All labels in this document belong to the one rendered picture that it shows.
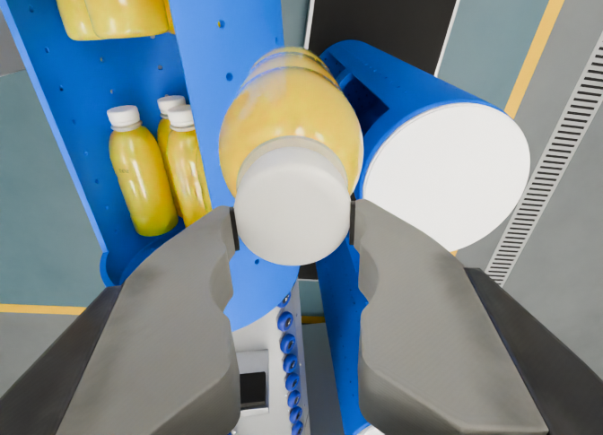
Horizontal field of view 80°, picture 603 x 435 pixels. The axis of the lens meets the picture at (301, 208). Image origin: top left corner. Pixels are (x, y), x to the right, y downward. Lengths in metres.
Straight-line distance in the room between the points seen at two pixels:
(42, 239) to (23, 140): 0.52
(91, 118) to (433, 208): 0.54
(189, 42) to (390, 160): 0.36
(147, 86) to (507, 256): 2.11
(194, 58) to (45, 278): 2.09
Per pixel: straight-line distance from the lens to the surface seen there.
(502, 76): 1.85
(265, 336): 0.96
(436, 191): 0.64
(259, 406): 0.91
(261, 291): 0.47
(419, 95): 0.64
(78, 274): 2.26
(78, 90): 0.57
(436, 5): 1.51
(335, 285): 1.47
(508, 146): 0.66
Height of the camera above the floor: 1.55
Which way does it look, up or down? 59 degrees down
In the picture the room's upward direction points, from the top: 172 degrees clockwise
